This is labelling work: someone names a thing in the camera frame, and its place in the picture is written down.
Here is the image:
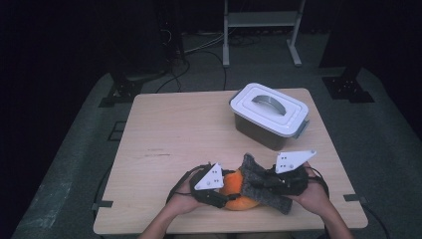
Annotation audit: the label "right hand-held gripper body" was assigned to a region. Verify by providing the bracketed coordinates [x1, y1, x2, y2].
[269, 149, 317, 197]

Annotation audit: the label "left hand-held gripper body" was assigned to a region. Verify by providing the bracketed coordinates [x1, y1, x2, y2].
[189, 161, 231, 210]

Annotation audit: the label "orange plush toy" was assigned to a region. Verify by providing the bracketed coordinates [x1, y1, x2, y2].
[218, 168, 260, 212]

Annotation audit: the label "grey fuzzy sock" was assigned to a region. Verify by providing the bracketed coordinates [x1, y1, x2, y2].
[239, 152, 294, 215]

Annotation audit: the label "brown transparent storage box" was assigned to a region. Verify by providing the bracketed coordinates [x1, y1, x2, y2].
[233, 112, 311, 152]

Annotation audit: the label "grey lidded plastic container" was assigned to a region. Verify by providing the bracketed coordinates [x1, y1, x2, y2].
[228, 83, 311, 138]

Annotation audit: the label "person's right hand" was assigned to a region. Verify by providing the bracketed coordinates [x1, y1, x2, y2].
[286, 161, 333, 217]

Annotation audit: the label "black tape tab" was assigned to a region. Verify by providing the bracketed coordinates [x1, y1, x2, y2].
[91, 199, 114, 211]
[342, 193, 368, 204]

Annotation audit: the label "black stand base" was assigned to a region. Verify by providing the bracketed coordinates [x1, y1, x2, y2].
[321, 66, 376, 105]
[98, 71, 144, 109]

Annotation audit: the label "dark equipment stand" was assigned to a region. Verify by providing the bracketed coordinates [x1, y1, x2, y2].
[155, 0, 187, 66]

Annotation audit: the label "white metal stand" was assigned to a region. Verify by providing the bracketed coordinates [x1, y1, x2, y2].
[222, 0, 307, 69]

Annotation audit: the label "left hand-held gripper cable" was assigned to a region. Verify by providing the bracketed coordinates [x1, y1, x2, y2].
[165, 162, 213, 204]

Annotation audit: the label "black cable beside table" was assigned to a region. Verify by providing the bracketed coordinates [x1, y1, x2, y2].
[360, 202, 391, 239]
[93, 164, 113, 203]

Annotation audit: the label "black floor cable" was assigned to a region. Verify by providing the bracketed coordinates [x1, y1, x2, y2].
[185, 49, 229, 92]
[154, 58, 192, 94]

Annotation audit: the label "white floor cables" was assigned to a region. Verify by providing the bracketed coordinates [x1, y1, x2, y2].
[181, 32, 225, 56]

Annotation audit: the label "black cable bundle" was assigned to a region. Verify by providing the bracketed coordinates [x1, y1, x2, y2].
[228, 33, 263, 48]

